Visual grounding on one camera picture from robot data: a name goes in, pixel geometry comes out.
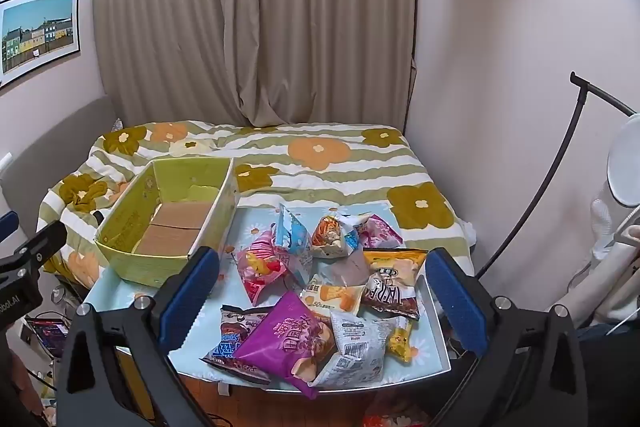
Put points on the pink marshmallow packet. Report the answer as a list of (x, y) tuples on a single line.
[(260, 267)]

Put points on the tiger print snack packet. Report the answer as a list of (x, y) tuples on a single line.
[(332, 234)]

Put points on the black lamp stand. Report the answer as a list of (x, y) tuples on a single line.
[(577, 80)]

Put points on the yellow brown snack packet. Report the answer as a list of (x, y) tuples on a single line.
[(392, 287)]

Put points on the dark cloth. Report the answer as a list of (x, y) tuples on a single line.
[(610, 372)]

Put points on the beige curtain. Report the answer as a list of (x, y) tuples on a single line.
[(250, 7)]

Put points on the grey brown snack packet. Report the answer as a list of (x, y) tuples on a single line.
[(350, 269)]

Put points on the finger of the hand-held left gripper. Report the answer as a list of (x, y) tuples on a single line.
[(7, 225), (40, 239)]

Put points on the white cloth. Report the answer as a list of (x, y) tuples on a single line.
[(615, 277)]

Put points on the purple snack packet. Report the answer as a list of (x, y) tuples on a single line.
[(280, 337)]

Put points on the wall poster of houses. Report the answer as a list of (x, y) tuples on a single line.
[(35, 32)]

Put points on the blue dark snack packet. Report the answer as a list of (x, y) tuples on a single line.
[(235, 332)]

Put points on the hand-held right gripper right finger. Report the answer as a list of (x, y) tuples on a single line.
[(457, 302)]

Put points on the grey headboard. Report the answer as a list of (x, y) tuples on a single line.
[(45, 147)]

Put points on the dark red printed case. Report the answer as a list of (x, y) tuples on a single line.
[(47, 332)]

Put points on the light blue snack packet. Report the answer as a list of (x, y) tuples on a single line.
[(292, 234)]

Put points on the orange cracker packet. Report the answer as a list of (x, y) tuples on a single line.
[(335, 297)]

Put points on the green striped floral blanket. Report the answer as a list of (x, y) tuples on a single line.
[(320, 177)]

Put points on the white round lamp head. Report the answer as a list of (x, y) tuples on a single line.
[(627, 162)]

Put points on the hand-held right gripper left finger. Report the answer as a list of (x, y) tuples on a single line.
[(192, 299)]

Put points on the small yellow snack packet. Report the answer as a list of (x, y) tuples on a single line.
[(402, 339)]

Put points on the pink white snack packet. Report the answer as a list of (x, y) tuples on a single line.
[(382, 232)]

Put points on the green cardboard box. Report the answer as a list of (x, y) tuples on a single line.
[(125, 227)]

